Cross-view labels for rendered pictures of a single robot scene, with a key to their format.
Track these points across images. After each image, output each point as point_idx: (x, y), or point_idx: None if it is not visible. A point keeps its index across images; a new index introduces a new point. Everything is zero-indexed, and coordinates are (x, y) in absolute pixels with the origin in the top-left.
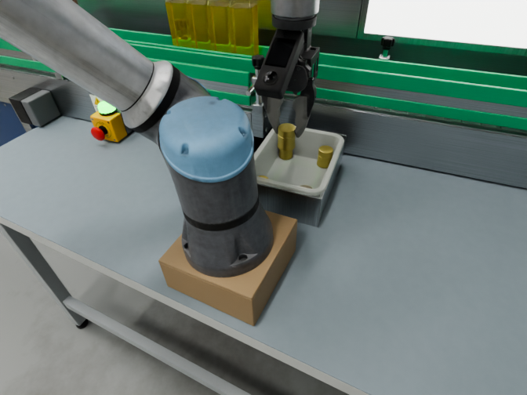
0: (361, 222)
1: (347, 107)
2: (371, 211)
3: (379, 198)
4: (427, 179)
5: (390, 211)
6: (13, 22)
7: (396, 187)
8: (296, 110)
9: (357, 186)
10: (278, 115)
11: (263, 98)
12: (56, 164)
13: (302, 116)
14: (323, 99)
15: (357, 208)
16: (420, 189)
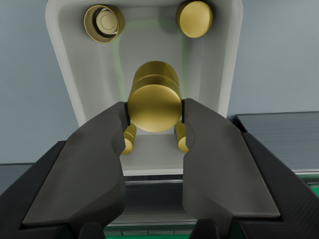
0: (26, 37)
1: (106, 226)
2: (29, 67)
3: (33, 96)
4: (6, 149)
5: (7, 78)
6: None
7: (28, 124)
8: (105, 151)
9: (70, 108)
10: (189, 126)
11: (282, 171)
12: None
13: (86, 138)
14: (152, 233)
15: (48, 64)
16: (2, 131)
